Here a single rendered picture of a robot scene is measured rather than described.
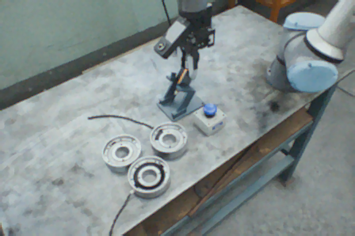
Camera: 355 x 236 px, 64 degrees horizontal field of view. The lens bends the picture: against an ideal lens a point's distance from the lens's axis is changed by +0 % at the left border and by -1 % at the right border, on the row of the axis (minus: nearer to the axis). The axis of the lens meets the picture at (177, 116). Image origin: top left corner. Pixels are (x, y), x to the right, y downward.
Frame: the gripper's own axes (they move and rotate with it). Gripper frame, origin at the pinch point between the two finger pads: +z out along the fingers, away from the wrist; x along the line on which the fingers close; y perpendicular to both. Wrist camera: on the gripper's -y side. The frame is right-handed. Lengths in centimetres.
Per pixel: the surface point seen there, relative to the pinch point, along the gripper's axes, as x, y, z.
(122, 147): -6.0, -26.4, 9.5
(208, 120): -13.6, -2.3, 7.4
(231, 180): -21.0, 4.1, 37.3
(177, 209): -19.1, -17.9, 36.9
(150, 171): -16.7, -23.8, 10.1
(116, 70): 28.7, -12.0, 11.8
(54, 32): 149, -13, 54
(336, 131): -14, 107, 92
